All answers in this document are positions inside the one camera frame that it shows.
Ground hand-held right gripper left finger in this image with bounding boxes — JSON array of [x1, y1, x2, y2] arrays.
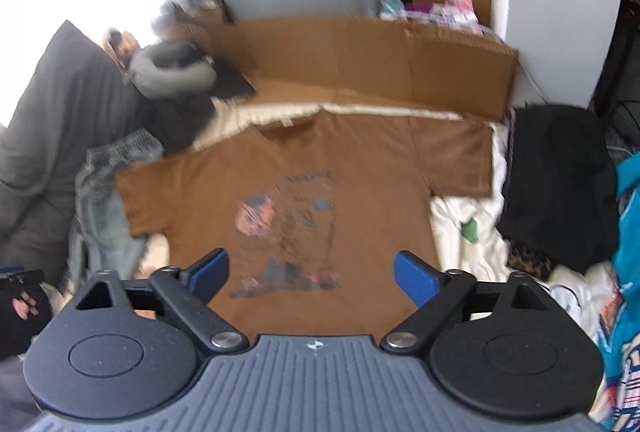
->
[[75, 248, 249, 354]]

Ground colourful packets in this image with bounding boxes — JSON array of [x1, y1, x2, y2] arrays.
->
[[405, 2, 493, 35]]

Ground dark grey bed pillow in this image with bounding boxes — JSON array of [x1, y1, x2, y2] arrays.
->
[[0, 19, 151, 263]]

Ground grey neck pillow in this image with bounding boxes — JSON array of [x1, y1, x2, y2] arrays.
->
[[130, 39, 216, 98]]

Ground flat cardboard sheet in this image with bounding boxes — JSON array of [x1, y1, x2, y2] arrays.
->
[[180, 9, 520, 123]]

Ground white board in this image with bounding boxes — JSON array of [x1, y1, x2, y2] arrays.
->
[[490, 0, 628, 105]]

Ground teal printed blanket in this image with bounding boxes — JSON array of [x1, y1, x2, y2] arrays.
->
[[600, 152, 640, 432]]

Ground black paw-print clothing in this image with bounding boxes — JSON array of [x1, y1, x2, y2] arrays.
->
[[0, 269, 53, 358]]

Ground black garment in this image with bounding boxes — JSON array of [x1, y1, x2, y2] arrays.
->
[[155, 57, 258, 153]]

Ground leopard print cloth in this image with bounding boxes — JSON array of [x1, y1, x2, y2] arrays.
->
[[505, 239, 553, 280]]

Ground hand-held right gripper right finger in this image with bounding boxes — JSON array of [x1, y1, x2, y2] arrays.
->
[[382, 251, 551, 354]]

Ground brown printed t-shirt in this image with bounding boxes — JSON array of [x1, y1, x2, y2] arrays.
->
[[115, 109, 493, 338]]

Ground cream printed bed sheet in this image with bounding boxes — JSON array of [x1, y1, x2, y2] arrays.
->
[[135, 99, 616, 343]]

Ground black knit clothes pile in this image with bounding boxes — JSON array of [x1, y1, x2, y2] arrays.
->
[[497, 104, 621, 273]]

